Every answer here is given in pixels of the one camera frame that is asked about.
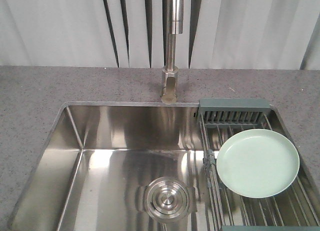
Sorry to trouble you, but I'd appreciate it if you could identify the pale green round plate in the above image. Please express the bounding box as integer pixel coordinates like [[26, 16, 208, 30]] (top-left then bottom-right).
[[216, 129, 300, 199]]

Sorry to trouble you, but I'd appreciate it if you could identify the stainless steel sink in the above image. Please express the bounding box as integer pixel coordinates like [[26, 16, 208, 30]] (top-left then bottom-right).
[[8, 102, 213, 231]]

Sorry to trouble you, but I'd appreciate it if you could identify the steel sink drain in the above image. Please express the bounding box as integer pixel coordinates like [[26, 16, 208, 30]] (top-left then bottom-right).
[[135, 176, 197, 224]]

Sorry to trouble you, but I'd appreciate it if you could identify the stainless steel faucet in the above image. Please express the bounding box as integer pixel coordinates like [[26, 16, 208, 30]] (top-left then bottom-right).
[[161, 0, 184, 105]]

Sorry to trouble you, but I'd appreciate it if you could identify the white pleated curtain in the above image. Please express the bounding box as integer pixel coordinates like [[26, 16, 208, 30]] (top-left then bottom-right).
[[0, 0, 320, 70]]

